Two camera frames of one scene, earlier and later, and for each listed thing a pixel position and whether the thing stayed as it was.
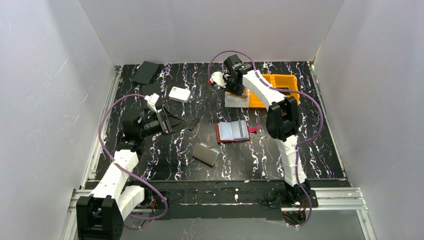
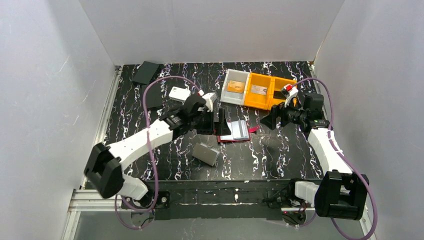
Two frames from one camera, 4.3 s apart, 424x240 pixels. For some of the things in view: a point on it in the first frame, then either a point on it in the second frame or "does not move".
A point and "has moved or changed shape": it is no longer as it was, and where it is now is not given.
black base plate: (207, 199) does not move
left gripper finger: (172, 119) to (221, 127)
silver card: (240, 130) does not move
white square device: (180, 94) does not move
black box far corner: (145, 72) does not move
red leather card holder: (233, 131) does not move
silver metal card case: (206, 154) does not move
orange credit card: (242, 96) has moved or changed shape
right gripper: (236, 88) to (277, 114)
